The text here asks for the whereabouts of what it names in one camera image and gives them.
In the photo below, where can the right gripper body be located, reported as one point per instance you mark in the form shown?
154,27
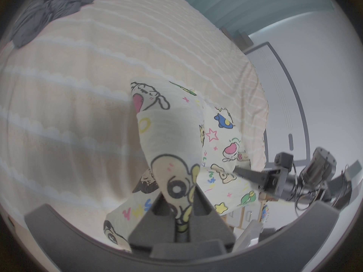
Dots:
276,184

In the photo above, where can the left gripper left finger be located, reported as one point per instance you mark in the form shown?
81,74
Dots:
154,228

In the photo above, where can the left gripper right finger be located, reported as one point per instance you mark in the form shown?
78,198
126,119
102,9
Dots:
209,225

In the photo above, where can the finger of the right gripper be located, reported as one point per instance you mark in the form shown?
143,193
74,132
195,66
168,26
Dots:
252,175

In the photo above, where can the white printed pyjama top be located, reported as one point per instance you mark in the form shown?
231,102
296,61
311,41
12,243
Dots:
170,123

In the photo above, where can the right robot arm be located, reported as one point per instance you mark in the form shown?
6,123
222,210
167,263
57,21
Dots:
340,185

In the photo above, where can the grey white bedside table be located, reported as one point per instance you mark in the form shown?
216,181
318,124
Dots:
241,40

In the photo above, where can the bed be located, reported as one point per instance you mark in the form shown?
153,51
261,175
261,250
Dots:
71,95

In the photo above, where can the blue-green curtain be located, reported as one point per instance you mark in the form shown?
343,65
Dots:
241,1

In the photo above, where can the dark grey garment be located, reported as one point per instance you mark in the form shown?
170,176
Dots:
42,13

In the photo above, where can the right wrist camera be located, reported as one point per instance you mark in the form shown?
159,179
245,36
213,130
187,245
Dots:
283,161

